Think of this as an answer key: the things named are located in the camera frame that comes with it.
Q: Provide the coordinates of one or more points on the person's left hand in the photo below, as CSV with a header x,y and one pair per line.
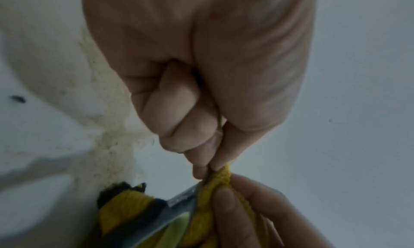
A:
x,y
226,50

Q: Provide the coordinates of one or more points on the person's right hand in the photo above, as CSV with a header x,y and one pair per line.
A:
x,y
258,221

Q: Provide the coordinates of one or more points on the yellow cloth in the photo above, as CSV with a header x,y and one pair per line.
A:
x,y
129,203

